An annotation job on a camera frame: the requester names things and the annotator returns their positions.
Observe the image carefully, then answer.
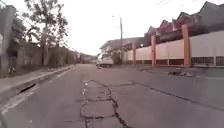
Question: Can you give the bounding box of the white car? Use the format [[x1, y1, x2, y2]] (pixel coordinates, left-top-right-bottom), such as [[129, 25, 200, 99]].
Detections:
[[95, 52, 115, 69]]

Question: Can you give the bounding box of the building with sloped roof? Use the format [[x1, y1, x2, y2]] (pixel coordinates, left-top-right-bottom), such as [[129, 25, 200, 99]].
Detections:
[[99, 36, 144, 65]]

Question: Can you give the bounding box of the utility pole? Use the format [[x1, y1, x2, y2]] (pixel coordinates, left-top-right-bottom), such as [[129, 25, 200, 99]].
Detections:
[[119, 17, 124, 64]]

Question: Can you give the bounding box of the grey asphalt road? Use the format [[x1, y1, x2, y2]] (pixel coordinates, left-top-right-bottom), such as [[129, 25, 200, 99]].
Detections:
[[0, 63, 224, 128]]

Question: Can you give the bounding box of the concrete kerb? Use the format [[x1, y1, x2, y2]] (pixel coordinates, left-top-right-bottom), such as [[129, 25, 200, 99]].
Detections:
[[0, 65, 77, 105]]

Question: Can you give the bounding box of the tree with pale trunk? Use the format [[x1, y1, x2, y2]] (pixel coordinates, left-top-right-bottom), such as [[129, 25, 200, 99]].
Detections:
[[21, 0, 71, 66]]

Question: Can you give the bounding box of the grey concrete sidewalk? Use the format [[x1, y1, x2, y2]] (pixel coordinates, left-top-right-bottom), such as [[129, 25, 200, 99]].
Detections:
[[0, 64, 76, 95]]

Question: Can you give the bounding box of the row of gabled houses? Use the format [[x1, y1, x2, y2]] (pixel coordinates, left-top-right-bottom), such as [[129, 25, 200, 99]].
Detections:
[[143, 0, 224, 46]]

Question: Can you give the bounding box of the grey concrete pillar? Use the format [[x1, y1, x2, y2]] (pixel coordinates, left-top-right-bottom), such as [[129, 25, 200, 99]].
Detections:
[[0, 4, 17, 74]]

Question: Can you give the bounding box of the grey concrete wall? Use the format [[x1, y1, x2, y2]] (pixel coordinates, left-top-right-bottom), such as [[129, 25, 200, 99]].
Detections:
[[6, 39, 80, 77]]

